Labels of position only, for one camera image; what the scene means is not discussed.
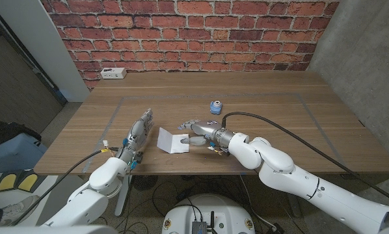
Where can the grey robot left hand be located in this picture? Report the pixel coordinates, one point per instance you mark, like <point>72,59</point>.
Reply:
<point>139,131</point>

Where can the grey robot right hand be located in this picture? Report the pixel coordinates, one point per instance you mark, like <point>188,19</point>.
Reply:
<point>207,129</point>

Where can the white paper shipping label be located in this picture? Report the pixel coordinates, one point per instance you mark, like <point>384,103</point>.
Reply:
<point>168,143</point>

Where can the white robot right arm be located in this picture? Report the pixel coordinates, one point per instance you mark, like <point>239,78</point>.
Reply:
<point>279,165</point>

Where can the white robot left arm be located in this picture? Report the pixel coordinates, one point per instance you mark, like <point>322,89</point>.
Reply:
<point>93,198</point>

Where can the grey tape outline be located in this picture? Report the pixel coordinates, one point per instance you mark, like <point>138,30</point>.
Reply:
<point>214,95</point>

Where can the black round fan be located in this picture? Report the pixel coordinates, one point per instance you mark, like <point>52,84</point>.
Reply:
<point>144,182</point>

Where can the white power strip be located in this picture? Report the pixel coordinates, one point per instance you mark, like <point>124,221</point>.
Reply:
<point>113,73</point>

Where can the white robot torso base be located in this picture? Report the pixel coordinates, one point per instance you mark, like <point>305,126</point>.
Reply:
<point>207,208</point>

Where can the white table leg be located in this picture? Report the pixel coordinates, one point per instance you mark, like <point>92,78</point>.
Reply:
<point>119,208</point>

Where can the red brick print backdrop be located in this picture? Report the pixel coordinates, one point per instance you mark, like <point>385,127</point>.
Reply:
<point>194,32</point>

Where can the grey electronics box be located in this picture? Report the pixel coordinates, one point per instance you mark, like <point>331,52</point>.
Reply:
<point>199,227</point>

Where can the dark grey table leg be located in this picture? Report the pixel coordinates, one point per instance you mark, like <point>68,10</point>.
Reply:
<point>295,208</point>

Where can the yellow black foot pedal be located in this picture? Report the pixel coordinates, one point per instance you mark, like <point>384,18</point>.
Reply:
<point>6,182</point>
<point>28,182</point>

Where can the blue plastic bin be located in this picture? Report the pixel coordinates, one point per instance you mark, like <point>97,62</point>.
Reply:
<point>12,156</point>

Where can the black bag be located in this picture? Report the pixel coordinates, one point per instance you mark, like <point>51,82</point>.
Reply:
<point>6,131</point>

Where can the grey sneaker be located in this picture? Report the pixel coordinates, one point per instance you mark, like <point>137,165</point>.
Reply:
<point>19,209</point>

